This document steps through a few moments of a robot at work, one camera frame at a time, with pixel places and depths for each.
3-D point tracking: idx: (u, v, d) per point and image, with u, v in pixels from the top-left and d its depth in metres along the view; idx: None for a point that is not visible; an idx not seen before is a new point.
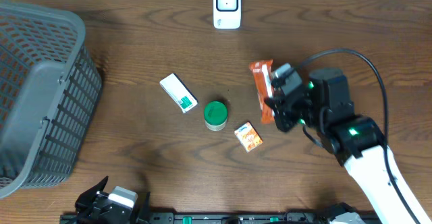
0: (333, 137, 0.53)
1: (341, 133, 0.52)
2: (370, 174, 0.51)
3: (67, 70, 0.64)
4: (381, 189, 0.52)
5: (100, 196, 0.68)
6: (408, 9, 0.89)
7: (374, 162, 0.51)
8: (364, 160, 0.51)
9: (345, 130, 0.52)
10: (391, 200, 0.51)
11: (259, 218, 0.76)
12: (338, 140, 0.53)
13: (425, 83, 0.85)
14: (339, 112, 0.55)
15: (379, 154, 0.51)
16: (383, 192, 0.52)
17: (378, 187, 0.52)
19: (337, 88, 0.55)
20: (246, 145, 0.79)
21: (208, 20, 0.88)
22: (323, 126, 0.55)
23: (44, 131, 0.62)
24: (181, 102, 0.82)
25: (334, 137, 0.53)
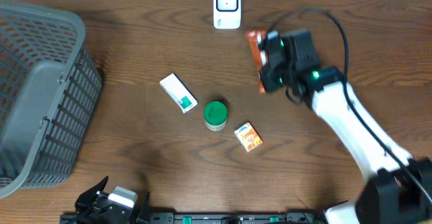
0: (300, 84, 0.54)
1: (306, 78, 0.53)
2: (330, 102, 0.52)
3: (68, 70, 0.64)
4: (343, 117, 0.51)
5: (100, 196, 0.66)
6: (408, 8, 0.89)
7: (333, 93, 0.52)
8: (325, 95, 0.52)
9: (310, 75, 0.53)
10: (354, 127, 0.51)
11: (260, 218, 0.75)
12: (304, 85, 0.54)
13: (427, 82, 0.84)
14: (304, 63, 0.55)
15: (339, 90, 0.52)
16: (345, 119, 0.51)
17: (341, 117, 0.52)
19: (302, 42, 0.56)
20: (246, 145, 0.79)
21: (208, 21, 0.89)
22: (293, 75, 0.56)
23: (44, 131, 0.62)
24: (181, 102, 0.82)
25: (301, 83, 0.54)
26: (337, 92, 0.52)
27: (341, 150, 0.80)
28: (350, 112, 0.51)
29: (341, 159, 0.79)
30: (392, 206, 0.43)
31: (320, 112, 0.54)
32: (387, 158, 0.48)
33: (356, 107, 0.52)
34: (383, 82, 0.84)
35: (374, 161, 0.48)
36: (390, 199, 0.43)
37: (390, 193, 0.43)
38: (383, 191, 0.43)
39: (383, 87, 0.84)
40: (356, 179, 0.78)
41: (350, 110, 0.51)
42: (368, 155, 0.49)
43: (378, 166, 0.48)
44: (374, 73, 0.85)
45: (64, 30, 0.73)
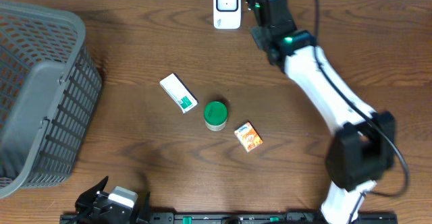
0: (273, 48, 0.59)
1: (280, 42, 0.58)
2: (300, 64, 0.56)
3: (67, 70, 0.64)
4: (313, 77, 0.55)
5: (100, 196, 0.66)
6: (408, 8, 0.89)
7: (304, 57, 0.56)
8: (296, 57, 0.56)
9: (283, 39, 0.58)
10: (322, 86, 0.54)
11: (260, 218, 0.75)
12: (278, 49, 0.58)
13: (426, 82, 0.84)
14: (280, 26, 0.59)
15: (308, 52, 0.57)
16: (313, 77, 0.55)
17: (310, 77, 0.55)
19: (278, 5, 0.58)
20: (246, 145, 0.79)
21: (208, 21, 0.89)
22: (268, 40, 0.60)
23: (44, 131, 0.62)
24: (181, 102, 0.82)
25: (274, 47, 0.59)
26: (307, 56, 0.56)
27: None
28: (320, 71, 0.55)
29: None
30: (354, 151, 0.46)
31: (293, 73, 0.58)
32: (352, 111, 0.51)
33: (325, 69, 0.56)
34: (383, 82, 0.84)
35: (339, 115, 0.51)
36: (354, 146, 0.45)
37: (352, 142, 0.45)
38: (346, 140, 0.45)
39: (383, 87, 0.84)
40: None
41: (318, 71, 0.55)
42: (334, 110, 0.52)
43: (343, 120, 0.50)
44: (374, 73, 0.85)
45: (64, 31, 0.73)
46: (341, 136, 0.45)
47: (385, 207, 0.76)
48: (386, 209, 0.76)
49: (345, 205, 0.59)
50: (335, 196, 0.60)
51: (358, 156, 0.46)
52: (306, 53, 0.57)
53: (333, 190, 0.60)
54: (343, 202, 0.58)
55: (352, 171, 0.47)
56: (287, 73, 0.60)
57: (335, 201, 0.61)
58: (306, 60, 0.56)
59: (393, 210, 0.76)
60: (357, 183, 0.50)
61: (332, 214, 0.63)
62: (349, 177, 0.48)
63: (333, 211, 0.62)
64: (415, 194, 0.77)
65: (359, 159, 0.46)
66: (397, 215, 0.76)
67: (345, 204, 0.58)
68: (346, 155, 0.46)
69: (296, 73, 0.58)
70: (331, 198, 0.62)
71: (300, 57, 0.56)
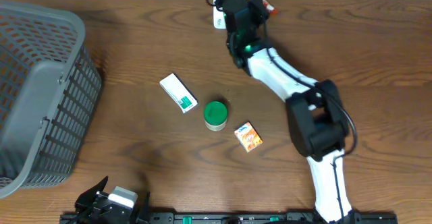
0: (238, 57, 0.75)
1: (242, 52, 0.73)
2: (257, 61, 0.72)
3: (67, 70, 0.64)
4: (268, 69, 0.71)
5: (100, 196, 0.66)
6: (408, 8, 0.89)
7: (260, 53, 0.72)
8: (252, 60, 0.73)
9: (244, 48, 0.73)
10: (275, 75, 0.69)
11: (259, 218, 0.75)
12: (241, 58, 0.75)
13: (426, 82, 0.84)
14: (243, 38, 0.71)
15: (262, 52, 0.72)
16: (268, 70, 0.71)
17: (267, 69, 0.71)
19: (243, 19, 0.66)
20: (246, 145, 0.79)
21: (208, 21, 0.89)
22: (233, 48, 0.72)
23: (44, 131, 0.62)
24: (181, 102, 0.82)
25: (239, 57, 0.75)
26: (261, 55, 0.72)
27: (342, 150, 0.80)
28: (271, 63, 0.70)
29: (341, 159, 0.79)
30: (306, 116, 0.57)
31: (256, 73, 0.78)
32: (300, 86, 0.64)
33: (277, 60, 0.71)
34: (383, 82, 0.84)
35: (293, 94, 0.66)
36: (303, 111, 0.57)
37: (302, 107, 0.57)
38: (296, 107, 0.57)
39: (383, 87, 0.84)
40: (356, 179, 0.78)
41: (271, 63, 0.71)
42: (285, 89, 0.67)
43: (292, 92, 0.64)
44: (374, 73, 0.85)
45: (64, 30, 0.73)
46: (291, 104, 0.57)
47: (385, 207, 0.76)
48: (386, 210, 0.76)
49: (325, 183, 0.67)
50: (319, 185, 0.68)
51: (310, 119, 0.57)
52: (260, 55, 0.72)
53: (316, 182, 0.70)
54: (325, 183, 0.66)
55: (309, 132, 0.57)
56: (252, 74, 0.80)
57: (320, 190, 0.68)
58: (259, 61, 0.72)
59: (394, 210, 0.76)
60: (320, 144, 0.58)
61: (324, 208, 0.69)
62: (312, 139, 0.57)
63: (323, 203, 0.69)
64: (415, 194, 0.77)
65: (310, 123, 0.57)
66: (397, 215, 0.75)
67: (327, 184, 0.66)
68: (299, 122, 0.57)
69: (257, 69, 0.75)
70: (318, 191, 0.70)
71: (258, 58, 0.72)
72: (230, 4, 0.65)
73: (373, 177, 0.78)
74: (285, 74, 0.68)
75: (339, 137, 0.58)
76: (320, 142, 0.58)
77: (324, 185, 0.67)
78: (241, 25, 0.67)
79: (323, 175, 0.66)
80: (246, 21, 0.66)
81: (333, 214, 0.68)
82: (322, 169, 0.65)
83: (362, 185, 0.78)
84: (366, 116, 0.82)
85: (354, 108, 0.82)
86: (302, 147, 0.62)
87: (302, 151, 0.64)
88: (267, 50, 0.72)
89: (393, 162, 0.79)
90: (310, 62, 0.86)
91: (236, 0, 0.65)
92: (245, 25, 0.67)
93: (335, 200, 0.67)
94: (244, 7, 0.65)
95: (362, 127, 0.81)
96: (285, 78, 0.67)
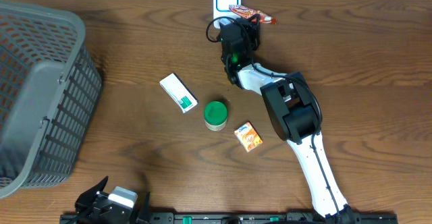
0: (231, 75, 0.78)
1: (235, 71, 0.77)
2: (242, 71, 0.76)
3: (67, 70, 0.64)
4: (248, 75, 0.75)
5: (100, 196, 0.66)
6: (408, 8, 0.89)
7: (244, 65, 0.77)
8: (241, 75, 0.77)
9: (236, 67, 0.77)
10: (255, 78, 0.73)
11: (259, 218, 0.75)
12: (233, 76, 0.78)
13: (426, 83, 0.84)
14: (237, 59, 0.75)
15: (248, 66, 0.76)
16: (252, 75, 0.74)
17: (248, 75, 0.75)
19: (239, 44, 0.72)
20: (246, 145, 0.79)
21: (208, 21, 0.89)
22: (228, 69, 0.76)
23: (44, 131, 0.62)
24: (181, 102, 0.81)
25: (232, 75, 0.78)
26: (244, 67, 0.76)
27: (342, 150, 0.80)
28: (252, 69, 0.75)
29: (341, 159, 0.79)
30: (279, 101, 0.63)
31: (244, 84, 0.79)
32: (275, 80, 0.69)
33: (259, 67, 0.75)
34: (382, 82, 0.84)
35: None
36: (276, 97, 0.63)
37: (275, 94, 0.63)
38: (270, 94, 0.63)
39: (383, 87, 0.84)
40: (356, 179, 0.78)
41: (253, 69, 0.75)
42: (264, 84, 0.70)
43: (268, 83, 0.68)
44: (373, 73, 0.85)
45: (63, 30, 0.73)
46: (264, 91, 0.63)
47: (385, 207, 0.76)
48: (386, 210, 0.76)
49: (311, 169, 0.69)
50: (308, 176, 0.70)
51: (283, 104, 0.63)
52: (246, 67, 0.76)
53: (306, 175, 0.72)
54: (311, 171, 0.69)
55: (283, 117, 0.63)
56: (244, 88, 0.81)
57: (311, 182, 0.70)
58: (243, 69, 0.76)
59: (393, 209, 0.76)
60: (295, 127, 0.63)
61: (319, 202, 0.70)
62: (286, 123, 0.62)
63: (317, 197, 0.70)
64: (415, 194, 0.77)
65: (284, 107, 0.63)
66: (397, 215, 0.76)
67: (314, 173, 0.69)
68: (274, 108, 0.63)
69: (244, 81, 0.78)
70: (310, 184, 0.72)
71: (242, 69, 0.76)
72: (227, 31, 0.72)
73: (373, 177, 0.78)
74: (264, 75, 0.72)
75: (313, 121, 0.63)
76: (295, 125, 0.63)
77: (312, 175, 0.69)
78: (237, 48, 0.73)
79: (306, 159, 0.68)
80: (240, 45, 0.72)
81: (329, 208, 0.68)
82: (304, 152, 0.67)
83: (362, 185, 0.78)
84: (366, 116, 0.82)
85: (354, 108, 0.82)
86: (281, 134, 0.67)
87: (282, 139, 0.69)
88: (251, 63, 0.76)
89: (393, 162, 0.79)
90: (310, 62, 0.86)
91: (231, 27, 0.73)
92: (240, 48, 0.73)
93: (326, 189, 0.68)
94: (239, 33, 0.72)
95: (362, 127, 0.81)
96: (262, 76, 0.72)
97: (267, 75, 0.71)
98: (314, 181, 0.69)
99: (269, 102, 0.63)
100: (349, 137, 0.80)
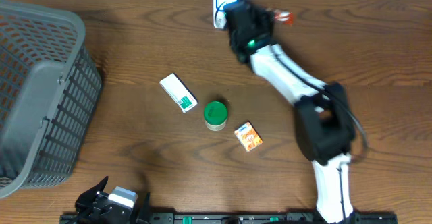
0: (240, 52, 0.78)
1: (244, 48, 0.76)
2: (263, 58, 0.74)
3: (67, 70, 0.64)
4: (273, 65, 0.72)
5: (100, 196, 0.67)
6: (408, 8, 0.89)
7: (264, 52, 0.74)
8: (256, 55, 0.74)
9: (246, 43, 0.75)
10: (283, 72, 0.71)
11: (259, 218, 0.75)
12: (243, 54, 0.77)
13: (426, 83, 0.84)
14: (244, 33, 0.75)
15: (266, 49, 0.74)
16: (275, 69, 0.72)
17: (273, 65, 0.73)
19: (241, 14, 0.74)
20: (246, 145, 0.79)
21: (208, 20, 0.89)
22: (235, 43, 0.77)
23: (44, 131, 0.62)
24: (181, 102, 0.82)
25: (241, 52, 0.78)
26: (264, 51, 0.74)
27: None
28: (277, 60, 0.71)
29: None
30: (313, 120, 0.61)
31: (258, 68, 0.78)
32: (306, 86, 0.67)
33: (282, 59, 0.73)
34: (382, 82, 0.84)
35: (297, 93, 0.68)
36: (310, 115, 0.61)
37: (309, 110, 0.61)
38: (305, 112, 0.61)
39: (383, 87, 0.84)
40: (357, 179, 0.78)
41: (277, 61, 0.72)
42: (292, 89, 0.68)
43: (298, 94, 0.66)
44: (374, 73, 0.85)
45: (63, 30, 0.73)
46: (299, 107, 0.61)
47: (385, 207, 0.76)
48: (386, 210, 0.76)
49: (330, 184, 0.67)
50: (322, 185, 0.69)
51: (316, 123, 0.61)
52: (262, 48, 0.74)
53: (320, 182, 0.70)
54: (327, 182, 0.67)
55: (316, 137, 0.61)
56: (258, 70, 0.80)
57: (323, 190, 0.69)
58: (262, 56, 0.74)
59: (393, 210, 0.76)
60: (325, 147, 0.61)
61: (326, 208, 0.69)
62: (318, 142, 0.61)
63: (325, 204, 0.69)
64: (415, 195, 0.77)
65: (318, 128, 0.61)
66: (396, 215, 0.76)
67: (330, 184, 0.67)
68: (308, 128, 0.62)
69: (258, 65, 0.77)
70: (321, 191, 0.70)
71: (261, 53, 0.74)
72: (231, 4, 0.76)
73: (373, 177, 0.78)
74: (292, 75, 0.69)
75: (345, 142, 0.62)
76: (327, 146, 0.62)
77: (327, 185, 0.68)
78: (240, 19, 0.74)
79: (329, 176, 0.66)
80: (244, 17, 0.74)
81: (335, 216, 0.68)
82: (328, 169, 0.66)
83: (362, 185, 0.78)
84: (366, 116, 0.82)
85: (354, 108, 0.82)
86: (309, 149, 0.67)
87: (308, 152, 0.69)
88: (271, 48, 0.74)
89: (393, 162, 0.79)
90: (310, 62, 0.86)
91: (242, 3, 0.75)
92: (243, 19, 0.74)
93: (339, 203, 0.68)
94: (244, 5, 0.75)
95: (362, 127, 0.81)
96: (291, 76, 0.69)
97: (298, 79, 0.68)
98: (327, 191, 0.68)
99: (302, 119, 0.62)
100: None
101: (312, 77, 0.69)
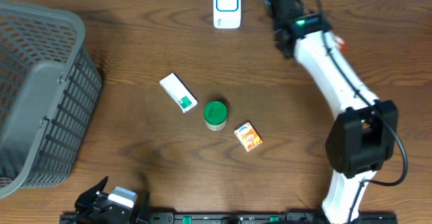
0: (285, 30, 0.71)
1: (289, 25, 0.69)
2: (311, 44, 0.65)
3: (68, 70, 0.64)
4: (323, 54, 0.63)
5: (100, 196, 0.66)
6: (408, 8, 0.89)
7: (314, 44, 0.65)
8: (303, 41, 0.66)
9: (293, 21, 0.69)
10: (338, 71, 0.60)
11: (259, 218, 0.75)
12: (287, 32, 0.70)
13: (426, 83, 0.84)
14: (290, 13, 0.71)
15: (316, 36, 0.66)
16: (321, 61, 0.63)
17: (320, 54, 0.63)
19: None
20: (246, 145, 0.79)
21: (208, 20, 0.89)
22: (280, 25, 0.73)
23: (44, 131, 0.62)
24: (181, 102, 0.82)
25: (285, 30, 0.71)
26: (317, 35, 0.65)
27: None
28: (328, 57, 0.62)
29: None
30: (356, 137, 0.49)
31: (302, 54, 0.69)
32: (357, 99, 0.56)
33: (334, 53, 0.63)
34: (382, 82, 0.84)
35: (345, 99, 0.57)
36: (355, 132, 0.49)
37: (356, 127, 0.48)
38: (350, 126, 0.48)
39: (383, 87, 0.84)
40: None
41: (328, 55, 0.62)
42: (340, 98, 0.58)
43: (347, 105, 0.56)
44: (374, 73, 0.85)
45: (64, 30, 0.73)
46: (343, 121, 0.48)
47: (385, 207, 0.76)
48: (386, 210, 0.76)
49: (346, 196, 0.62)
50: (337, 191, 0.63)
51: (358, 142, 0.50)
52: (312, 32, 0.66)
53: (334, 185, 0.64)
54: (345, 192, 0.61)
55: (353, 153, 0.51)
56: (300, 54, 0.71)
57: (336, 196, 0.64)
58: (307, 38, 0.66)
59: (393, 210, 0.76)
60: (357, 166, 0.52)
61: (333, 211, 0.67)
62: (351, 158, 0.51)
63: (333, 206, 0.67)
64: (415, 195, 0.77)
65: (358, 145, 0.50)
66: (397, 215, 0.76)
67: (347, 194, 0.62)
68: (346, 142, 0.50)
69: (302, 52, 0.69)
70: (333, 194, 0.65)
71: (310, 41, 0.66)
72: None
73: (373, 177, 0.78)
74: (344, 79, 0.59)
75: (379, 162, 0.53)
76: (359, 163, 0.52)
77: (343, 193, 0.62)
78: None
79: (347, 189, 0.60)
80: None
81: (339, 219, 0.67)
82: (349, 183, 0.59)
83: None
84: None
85: None
86: (335, 159, 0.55)
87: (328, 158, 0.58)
88: (325, 36, 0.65)
89: (393, 162, 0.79)
90: None
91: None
92: (288, 3, 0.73)
93: (347, 209, 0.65)
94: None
95: None
96: (346, 82, 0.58)
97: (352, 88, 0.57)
98: (340, 198, 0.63)
99: (343, 135, 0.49)
100: None
101: (367, 89, 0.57)
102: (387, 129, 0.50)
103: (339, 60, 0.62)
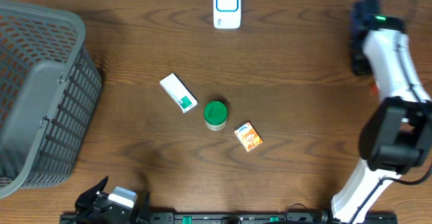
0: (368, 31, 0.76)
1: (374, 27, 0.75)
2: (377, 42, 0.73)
3: (68, 70, 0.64)
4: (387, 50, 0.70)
5: (100, 196, 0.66)
6: (408, 9, 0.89)
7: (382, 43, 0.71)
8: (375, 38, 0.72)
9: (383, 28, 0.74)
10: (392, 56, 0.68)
11: (259, 218, 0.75)
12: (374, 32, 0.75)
13: (426, 83, 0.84)
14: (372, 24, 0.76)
15: (391, 34, 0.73)
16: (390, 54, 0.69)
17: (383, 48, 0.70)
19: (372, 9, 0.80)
20: (246, 145, 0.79)
21: (208, 20, 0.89)
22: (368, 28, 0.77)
23: (44, 131, 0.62)
24: (181, 102, 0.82)
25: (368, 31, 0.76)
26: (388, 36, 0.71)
27: (342, 149, 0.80)
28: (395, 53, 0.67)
29: (341, 159, 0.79)
30: (394, 124, 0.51)
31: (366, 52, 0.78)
32: (408, 94, 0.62)
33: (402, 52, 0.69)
34: None
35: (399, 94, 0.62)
36: (394, 119, 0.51)
37: (397, 114, 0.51)
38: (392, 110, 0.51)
39: None
40: None
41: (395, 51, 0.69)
42: (395, 85, 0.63)
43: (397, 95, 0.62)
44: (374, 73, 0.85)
45: (64, 30, 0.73)
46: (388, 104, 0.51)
47: (385, 207, 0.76)
48: (386, 210, 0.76)
49: (360, 191, 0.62)
50: (352, 185, 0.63)
51: (396, 131, 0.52)
52: (389, 30, 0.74)
53: (352, 179, 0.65)
54: (359, 187, 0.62)
55: (385, 142, 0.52)
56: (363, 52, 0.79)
57: (349, 191, 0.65)
58: (384, 37, 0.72)
59: (393, 210, 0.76)
60: (384, 158, 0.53)
61: (338, 207, 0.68)
62: (381, 145, 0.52)
63: (342, 201, 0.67)
64: (415, 194, 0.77)
65: (394, 134, 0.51)
66: (397, 215, 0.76)
67: (360, 190, 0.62)
68: (382, 127, 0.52)
69: (374, 46, 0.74)
70: (347, 189, 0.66)
71: (381, 37, 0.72)
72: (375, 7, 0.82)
73: None
74: (403, 74, 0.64)
75: (407, 164, 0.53)
76: (387, 156, 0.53)
77: (357, 189, 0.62)
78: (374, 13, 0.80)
79: (364, 183, 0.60)
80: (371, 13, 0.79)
81: (343, 216, 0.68)
82: (367, 177, 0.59)
83: None
84: (366, 116, 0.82)
85: (354, 108, 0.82)
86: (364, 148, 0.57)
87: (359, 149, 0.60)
88: (397, 37, 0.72)
89: None
90: (310, 62, 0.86)
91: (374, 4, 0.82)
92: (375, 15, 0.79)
93: (354, 208, 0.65)
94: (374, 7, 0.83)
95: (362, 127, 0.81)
96: (406, 75, 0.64)
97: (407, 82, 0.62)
98: (352, 193, 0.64)
99: (383, 117, 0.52)
100: (349, 137, 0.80)
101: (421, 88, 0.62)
102: (428, 131, 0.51)
103: (402, 57, 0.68)
